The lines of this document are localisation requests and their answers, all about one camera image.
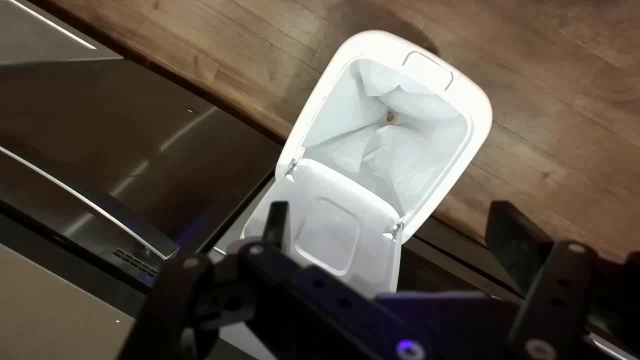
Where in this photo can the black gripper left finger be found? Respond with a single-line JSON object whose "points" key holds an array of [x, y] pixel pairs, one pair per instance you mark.
{"points": [[190, 300]]}

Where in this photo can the white drawer base cabinet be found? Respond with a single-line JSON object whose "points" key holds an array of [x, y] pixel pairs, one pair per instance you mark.
{"points": [[446, 256]]}

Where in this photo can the white plastic trash bin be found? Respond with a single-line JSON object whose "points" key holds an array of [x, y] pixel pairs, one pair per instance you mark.
{"points": [[333, 233]]}

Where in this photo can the stainless steel dishwasher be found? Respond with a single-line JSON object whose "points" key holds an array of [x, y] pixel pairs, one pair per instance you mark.
{"points": [[132, 126]]}

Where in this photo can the white bin liner bag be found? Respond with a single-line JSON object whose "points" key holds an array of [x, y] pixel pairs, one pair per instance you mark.
{"points": [[406, 146]]}

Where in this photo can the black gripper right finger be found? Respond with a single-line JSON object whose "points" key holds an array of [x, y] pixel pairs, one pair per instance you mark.
{"points": [[552, 300]]}

